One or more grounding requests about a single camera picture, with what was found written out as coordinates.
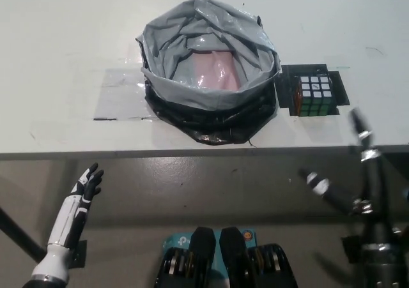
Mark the dark right robot hand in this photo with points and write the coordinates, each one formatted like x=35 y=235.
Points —
x=372 y=186

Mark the black table leg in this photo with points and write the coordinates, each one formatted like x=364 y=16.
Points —
x=19 y=233

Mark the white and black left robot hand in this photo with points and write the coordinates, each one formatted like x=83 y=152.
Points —
x=68 y=211

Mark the rubik's cube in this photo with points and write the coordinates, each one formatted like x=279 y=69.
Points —
x=314 y=99

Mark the clear plastic tape sheet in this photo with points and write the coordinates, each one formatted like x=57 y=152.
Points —
x=121 y=93

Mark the grey and black plastic bag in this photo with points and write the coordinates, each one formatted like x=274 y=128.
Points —
x=204 y=99

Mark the black tape marker patch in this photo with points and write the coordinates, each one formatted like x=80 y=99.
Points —
x=286 y=90

